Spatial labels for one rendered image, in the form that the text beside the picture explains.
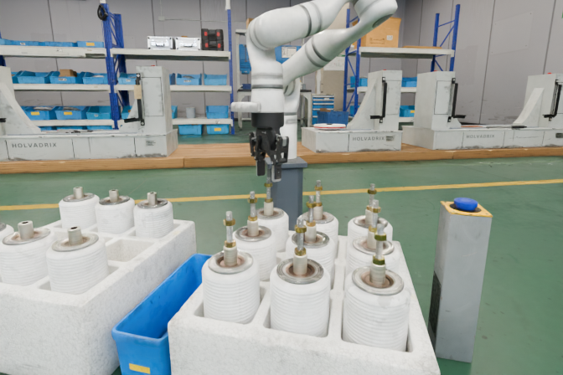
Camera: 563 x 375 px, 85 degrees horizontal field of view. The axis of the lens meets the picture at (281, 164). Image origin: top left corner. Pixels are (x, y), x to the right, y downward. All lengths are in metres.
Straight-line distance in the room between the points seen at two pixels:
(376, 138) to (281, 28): 2.31
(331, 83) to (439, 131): 4.18
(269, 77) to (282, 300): 0.43
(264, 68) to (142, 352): 0.58
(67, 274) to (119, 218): 0.27
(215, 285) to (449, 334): 0.49
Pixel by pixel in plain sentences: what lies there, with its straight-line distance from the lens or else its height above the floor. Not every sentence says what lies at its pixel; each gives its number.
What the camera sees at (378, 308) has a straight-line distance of 0.48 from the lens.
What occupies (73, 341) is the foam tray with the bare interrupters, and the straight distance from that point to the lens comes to 0.71.
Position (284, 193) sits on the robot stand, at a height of 0.19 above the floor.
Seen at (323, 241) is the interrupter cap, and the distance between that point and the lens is 0.61.
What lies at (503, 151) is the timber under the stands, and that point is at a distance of 3.61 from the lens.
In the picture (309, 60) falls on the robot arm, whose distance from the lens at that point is 0.99.
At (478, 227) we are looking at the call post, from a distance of 0.68.
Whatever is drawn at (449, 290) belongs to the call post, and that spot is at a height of 0.15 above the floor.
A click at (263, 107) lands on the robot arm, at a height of 0.50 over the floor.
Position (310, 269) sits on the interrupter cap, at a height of 0.25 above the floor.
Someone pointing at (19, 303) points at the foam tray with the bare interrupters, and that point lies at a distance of 0.76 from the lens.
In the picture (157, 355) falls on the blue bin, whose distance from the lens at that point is 0.66.
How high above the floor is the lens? 0.51
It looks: 11 degrees down
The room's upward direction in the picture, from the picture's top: straight up
